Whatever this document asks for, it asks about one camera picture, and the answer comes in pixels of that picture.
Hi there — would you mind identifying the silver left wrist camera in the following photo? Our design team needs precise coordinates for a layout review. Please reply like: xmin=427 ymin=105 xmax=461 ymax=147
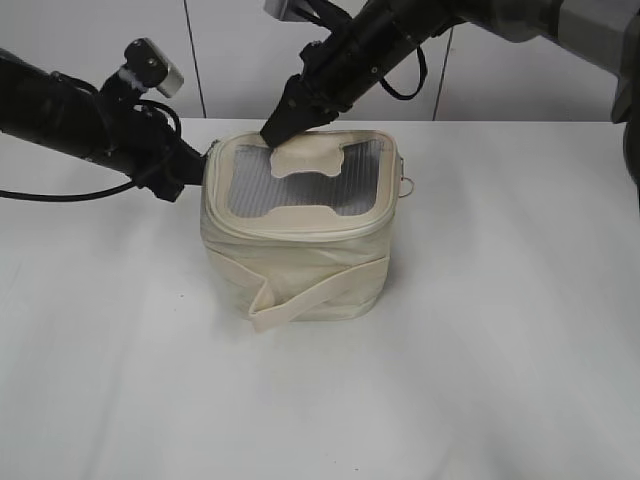
xmin=124 ymin=37 xmax=184 ymax=98

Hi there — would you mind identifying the cream zippered bag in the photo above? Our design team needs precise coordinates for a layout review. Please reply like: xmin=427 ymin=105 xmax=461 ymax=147
xmin=200 ymin=130 xmax=403 ymax=332

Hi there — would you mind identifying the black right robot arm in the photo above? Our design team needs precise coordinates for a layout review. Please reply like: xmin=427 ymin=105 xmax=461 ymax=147
xmin=260 ymin=0 xmax=639 ymax=181

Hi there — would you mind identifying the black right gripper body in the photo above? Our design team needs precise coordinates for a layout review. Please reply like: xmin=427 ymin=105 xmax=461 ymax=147
xmin=298 ymin=1 xmax=420 ymax=111

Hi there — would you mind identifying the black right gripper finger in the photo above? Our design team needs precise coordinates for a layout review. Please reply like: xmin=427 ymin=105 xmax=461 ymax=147
xmin=299 ymin=103 xmax=340 ymax=132
xmin=260 ymin=74 xmax=313 ymax=148

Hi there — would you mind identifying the metal zipper pull ring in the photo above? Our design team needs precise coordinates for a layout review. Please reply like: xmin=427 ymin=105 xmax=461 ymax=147
xmin=399 ymin=158 xmax=416 ymax=198

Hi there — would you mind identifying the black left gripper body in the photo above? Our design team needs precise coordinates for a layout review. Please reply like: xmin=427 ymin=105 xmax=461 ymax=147
xmin=93 ymin=92 xmax=205 ymax=202

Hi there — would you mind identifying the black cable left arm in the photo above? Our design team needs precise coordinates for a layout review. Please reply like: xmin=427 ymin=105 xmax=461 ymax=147
xmin=0 ymin=99 xmax=182 ymax=202

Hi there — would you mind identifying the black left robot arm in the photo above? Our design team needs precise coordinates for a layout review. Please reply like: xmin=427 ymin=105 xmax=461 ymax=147
xmin=1 ymin=38 xmax=206 ymax=203

